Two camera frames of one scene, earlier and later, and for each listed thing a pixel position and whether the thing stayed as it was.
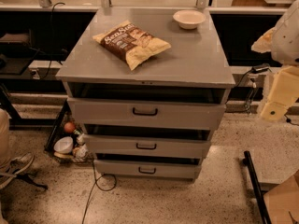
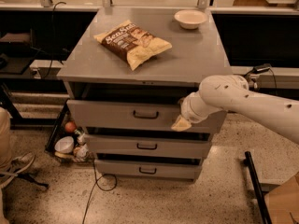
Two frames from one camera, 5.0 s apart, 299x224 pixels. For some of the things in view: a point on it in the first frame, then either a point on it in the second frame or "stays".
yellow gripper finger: [273, 110] → [181, 101]
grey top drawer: [148, 113] stays
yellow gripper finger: [263, 44] → [180, 124]
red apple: [69, 127] stays
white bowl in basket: [64, 145] stays
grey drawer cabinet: [149, 85] stays
